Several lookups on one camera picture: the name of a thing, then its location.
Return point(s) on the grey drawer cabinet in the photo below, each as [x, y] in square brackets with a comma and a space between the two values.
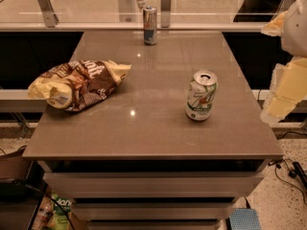
[154, 193]

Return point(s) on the glass railing with metal posts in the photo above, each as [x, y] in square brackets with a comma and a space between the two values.
[217, 15]

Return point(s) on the brown yellow chip bag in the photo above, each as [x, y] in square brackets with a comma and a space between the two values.
[76, 85]

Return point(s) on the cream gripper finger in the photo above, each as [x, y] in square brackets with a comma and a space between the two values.
[274, 27]
[288, 88]

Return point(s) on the brown bag at left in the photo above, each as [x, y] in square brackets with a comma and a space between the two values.
[13, 166]

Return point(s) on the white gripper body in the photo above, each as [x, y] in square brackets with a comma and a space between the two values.
[295, 29]

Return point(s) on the blue perforated box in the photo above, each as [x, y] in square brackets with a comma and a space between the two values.
[244, 219]

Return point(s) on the white green 7up can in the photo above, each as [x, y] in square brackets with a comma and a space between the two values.
[200, 99]

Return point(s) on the green snack package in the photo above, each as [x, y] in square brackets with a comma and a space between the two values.
[61, 213]

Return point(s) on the silver blue redbull can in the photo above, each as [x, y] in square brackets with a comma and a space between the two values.
[150, 25]

